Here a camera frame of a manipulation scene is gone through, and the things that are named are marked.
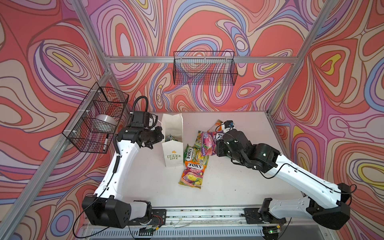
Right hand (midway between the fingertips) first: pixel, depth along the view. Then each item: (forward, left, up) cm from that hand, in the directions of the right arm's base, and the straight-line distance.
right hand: (218, 145), depth 69 cm
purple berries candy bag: (+2, +4, -1) cm, 5 cm away
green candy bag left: (+9, +13, -23) cm, 28 cm away
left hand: (+9, +26, -2) cm, 28 cm away
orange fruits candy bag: (-4, +13, -23) cm, 27 cm away
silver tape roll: (+14, +54, +6) cm, 57 cm away
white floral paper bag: (+21, +24, -10) cm, 33 cm away
